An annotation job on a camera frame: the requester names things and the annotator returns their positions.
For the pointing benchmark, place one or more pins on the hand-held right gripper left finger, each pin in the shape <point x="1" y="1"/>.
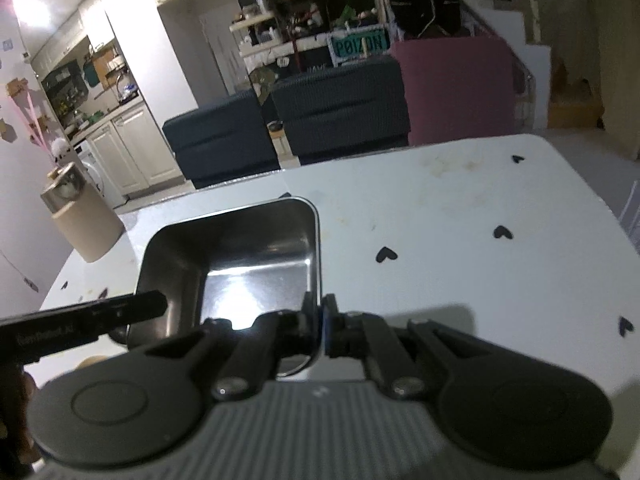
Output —
<point x="280" y="340"/>

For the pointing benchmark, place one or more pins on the ceiling light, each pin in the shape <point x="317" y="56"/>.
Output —
<point x="35" y="7"/>

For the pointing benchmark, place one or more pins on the white lower kitchen cabinets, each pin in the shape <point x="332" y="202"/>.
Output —
<point x="135" y="150"/>

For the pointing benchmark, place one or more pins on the white washing machine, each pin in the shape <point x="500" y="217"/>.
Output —
<point x="97" y="175"/>

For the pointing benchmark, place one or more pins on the maroon chair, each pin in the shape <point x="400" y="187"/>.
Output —
<point x="455" y="90"/>

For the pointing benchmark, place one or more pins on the white shelf cart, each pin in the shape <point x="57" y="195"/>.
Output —
<point x="252" y="35"/>

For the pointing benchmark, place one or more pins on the white fluffy pompom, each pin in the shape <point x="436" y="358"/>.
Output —
<point x="59" y="147"/>

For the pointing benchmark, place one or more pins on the beige curtain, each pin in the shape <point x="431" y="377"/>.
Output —
<point x="590" y="35"/>

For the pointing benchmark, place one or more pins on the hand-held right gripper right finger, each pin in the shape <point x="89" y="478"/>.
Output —
<point x="328" y="327"/>

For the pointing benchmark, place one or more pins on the teal licence plate sign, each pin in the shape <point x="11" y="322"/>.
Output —
<point x="360" y="46"/>

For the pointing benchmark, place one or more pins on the white kitchen cabinets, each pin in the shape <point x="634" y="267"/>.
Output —
<point x="75" y="30"/>
<point x="135" y="150"/>

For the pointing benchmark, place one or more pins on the square steel bowl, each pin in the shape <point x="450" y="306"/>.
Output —
<point x="250" y="245"/>

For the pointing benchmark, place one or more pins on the white staircase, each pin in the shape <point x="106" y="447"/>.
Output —
<point x="505" y="25"/>

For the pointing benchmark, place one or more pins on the wooden cutting board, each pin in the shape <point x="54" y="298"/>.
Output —
<point x="102" y="66"/>

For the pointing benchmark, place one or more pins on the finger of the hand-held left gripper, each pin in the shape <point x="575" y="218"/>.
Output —
<point x="130" y="310"/>

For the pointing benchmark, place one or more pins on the white upper kitchen cabinets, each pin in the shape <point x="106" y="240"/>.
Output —
<point x="75" y="30"/>

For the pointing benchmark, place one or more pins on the beige canister with steel lid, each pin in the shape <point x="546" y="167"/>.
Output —
<point x="85" y="230"/>

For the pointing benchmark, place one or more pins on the navy blue chair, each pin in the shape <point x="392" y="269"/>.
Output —
<point x="345" y="110"/>
<point x="220" y="140"/>

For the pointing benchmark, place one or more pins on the white heart print tablecloth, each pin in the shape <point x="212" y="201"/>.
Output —
<point x="450" y="220"/>

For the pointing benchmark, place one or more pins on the black shelf rack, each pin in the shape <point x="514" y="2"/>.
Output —
<point x="300" y="17"/>

